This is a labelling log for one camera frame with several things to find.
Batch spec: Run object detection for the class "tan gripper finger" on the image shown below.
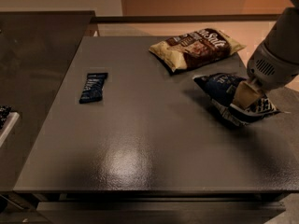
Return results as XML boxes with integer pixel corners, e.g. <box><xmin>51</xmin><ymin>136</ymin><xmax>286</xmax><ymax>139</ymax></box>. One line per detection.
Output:
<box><xmin>233</xmin><ymin>80</ymin><xmax>264</xmax><ymax>109</ymax></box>

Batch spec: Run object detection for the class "blue chip bag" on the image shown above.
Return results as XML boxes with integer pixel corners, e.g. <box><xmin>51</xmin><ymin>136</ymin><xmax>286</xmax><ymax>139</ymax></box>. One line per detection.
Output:
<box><xmin>193</xmin><ymin>73</ymin><xmax>280</xmax><ymax>126</ymax></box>

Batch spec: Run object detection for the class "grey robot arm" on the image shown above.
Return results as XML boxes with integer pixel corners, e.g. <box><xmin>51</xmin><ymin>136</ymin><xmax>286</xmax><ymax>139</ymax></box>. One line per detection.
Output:
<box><xmin>233</xmin><ymin>0</ymin><xmax>299</xmax><ymax>109</ymax></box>

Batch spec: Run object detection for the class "cream and brown chip bag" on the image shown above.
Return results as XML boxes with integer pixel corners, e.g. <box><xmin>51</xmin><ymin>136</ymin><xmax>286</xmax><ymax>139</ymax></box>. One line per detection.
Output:
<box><xmin>149</xmin><ymin>28</ymin><xmax>245</xmax><ymax>72</ymax></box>

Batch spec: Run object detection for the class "blue rxbar blueberry bar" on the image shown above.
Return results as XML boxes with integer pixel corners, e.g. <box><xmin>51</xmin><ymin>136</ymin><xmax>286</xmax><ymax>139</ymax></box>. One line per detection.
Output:
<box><xmin>79</xmin><ymin>73</ymin><xmax>108</xmax><ymax>104</ymax></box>

